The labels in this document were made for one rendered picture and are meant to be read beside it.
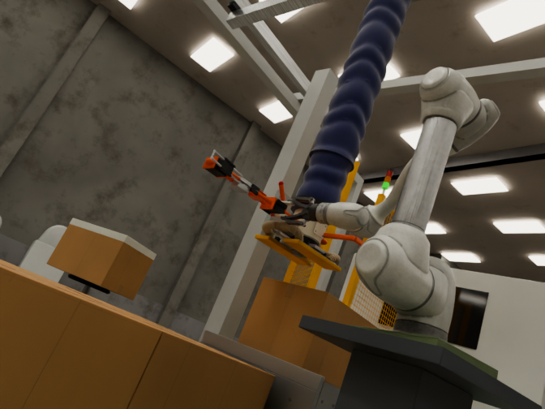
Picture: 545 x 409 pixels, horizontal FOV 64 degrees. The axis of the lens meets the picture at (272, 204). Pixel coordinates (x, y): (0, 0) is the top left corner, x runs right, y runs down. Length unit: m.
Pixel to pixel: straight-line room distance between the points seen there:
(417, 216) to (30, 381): 1.08
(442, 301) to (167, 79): 11.32
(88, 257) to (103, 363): 2.26
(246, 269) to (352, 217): 1.63
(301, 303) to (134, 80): 10.34
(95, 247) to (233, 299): 1.12
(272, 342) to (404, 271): 0.99
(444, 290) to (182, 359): 0.82
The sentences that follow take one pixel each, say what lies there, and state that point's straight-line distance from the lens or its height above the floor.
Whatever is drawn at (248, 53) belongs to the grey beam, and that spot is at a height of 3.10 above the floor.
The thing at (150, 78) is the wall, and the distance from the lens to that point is 12.11.
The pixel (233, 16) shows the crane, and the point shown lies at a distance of 3.94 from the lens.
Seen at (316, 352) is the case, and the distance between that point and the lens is 2.00.
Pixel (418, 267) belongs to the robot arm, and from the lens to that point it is 1.26.
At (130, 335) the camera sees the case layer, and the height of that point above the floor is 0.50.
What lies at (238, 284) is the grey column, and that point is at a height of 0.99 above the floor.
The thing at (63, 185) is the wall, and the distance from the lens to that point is 10.98.
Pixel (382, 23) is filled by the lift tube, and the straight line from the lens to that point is 2.64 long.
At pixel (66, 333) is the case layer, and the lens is 1.25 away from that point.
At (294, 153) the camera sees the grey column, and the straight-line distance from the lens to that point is 3.50.
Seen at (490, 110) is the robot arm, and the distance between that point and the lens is 1.63.
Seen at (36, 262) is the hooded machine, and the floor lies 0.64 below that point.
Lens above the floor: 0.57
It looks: 19 degrees up
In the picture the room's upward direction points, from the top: 23 degrees clockwise
